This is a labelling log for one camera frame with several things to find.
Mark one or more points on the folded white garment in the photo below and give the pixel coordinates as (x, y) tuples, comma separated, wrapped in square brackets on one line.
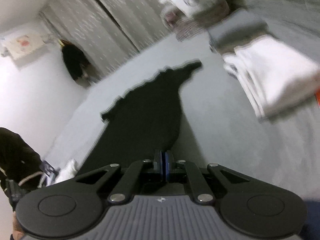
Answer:
[(270, 80)]

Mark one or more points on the grey bed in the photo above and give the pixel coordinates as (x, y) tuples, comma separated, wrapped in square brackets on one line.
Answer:
[(237, 142)]

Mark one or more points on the black t-shirt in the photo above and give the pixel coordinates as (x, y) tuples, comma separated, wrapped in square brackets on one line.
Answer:
[(150, 105)]

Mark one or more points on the person's dark blue clothing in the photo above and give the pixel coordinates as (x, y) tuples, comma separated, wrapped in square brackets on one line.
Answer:
[(312, 217)]

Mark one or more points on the folded grey sweater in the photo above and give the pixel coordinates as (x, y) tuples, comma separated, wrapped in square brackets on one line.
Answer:
[(237, 30)]

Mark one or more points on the folded grey pink quilt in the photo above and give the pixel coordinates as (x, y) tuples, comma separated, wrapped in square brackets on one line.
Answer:
[(200, 27)]

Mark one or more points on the orange box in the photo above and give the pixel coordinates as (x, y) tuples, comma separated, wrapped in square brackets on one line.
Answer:
[(318, 97)]

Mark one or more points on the dark cloth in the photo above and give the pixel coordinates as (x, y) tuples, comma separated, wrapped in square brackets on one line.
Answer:
[(15, 152)]

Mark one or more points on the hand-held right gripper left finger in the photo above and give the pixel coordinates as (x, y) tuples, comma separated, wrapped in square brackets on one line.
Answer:
[(161, 165)]

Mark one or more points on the hanging black garment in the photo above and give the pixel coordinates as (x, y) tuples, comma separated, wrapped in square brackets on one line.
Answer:
[(73, 62)]

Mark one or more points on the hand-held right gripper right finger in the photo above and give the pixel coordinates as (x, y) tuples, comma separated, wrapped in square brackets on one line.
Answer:
[(168, 165)]

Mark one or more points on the folded white trousers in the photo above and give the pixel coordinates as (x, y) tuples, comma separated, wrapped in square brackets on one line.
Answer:
[(66, 172)]

